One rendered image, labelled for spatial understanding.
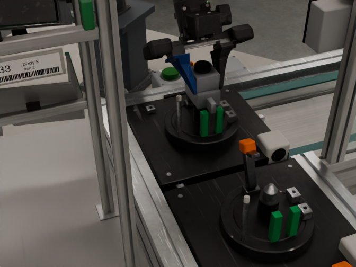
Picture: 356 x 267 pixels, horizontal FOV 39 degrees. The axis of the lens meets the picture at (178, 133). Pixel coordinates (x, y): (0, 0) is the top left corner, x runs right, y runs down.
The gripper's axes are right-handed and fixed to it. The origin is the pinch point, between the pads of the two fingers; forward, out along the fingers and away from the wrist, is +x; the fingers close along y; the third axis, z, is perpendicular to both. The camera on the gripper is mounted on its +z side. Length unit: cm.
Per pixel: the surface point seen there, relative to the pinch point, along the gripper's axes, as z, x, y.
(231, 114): -3.6, 8.4, 4.9
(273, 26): -234, -30, 141
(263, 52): -208, -12, 117
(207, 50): -52, -8, 21
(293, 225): 19.9, 23.7, 1.1
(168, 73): -24.4, -2.0, 0.6
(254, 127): -4.9, 11.8, 9.4
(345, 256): 21.1, 29.7, 7.5
